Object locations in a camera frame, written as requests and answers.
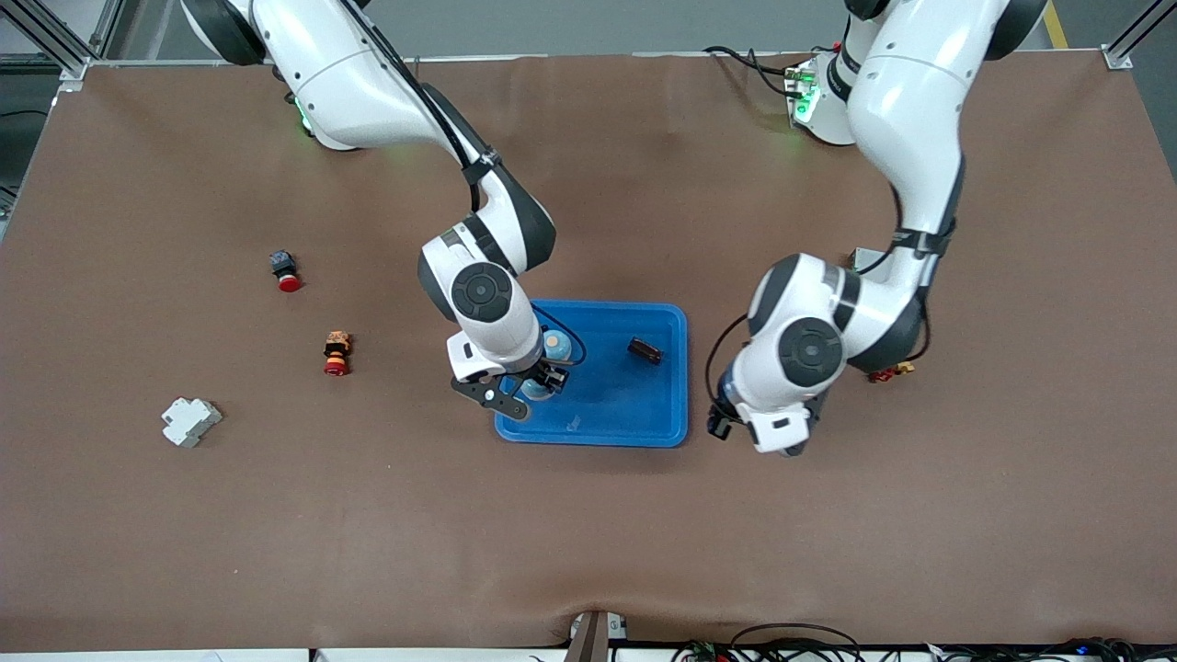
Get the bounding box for blue plastic tray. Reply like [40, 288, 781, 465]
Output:
[495, 300, 690, 449]

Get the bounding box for brown table cover mat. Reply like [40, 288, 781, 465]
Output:
[0, 51, 1177, 654]

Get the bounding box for white circuit breaker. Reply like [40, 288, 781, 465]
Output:
[162, 396, 223, 449]

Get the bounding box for black cable bundle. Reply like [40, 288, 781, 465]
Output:
[671, 622, 1177, 662]

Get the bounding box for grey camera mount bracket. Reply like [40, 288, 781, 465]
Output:
[566, 610, 628, 662]

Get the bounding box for black cables at arm base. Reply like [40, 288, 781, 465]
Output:
[703, 44, 812, 98]

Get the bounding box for aluminium frame post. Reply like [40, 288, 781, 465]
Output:
[1102, 0, 1177, 70]
[14, 0, 125, 86]

